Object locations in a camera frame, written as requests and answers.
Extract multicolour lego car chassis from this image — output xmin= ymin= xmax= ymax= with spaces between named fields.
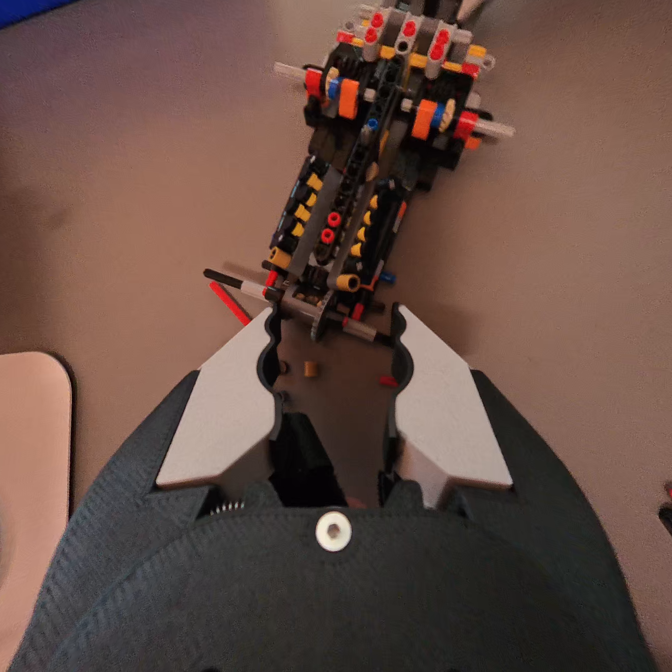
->
xmin=202 ymin=0 xmax=517 ymax=348

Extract blue plastic bin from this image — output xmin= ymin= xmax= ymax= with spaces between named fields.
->
xmin=0 ymin=0 xmax=71 ymax=31

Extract white stand base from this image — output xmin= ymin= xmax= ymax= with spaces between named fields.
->
xmin=0 ymin=351 xmax=74 ymax=652

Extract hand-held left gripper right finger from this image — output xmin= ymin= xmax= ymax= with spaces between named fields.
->
xmin=390 ymin=302 xmax=514 ymax=510

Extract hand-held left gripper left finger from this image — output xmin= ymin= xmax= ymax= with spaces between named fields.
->
xmin=155 ymin=306 xmax=287 ymax=494

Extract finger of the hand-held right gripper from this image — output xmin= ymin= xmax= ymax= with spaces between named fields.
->
xmin=457 ymin=0 xmax=495 ymax=25

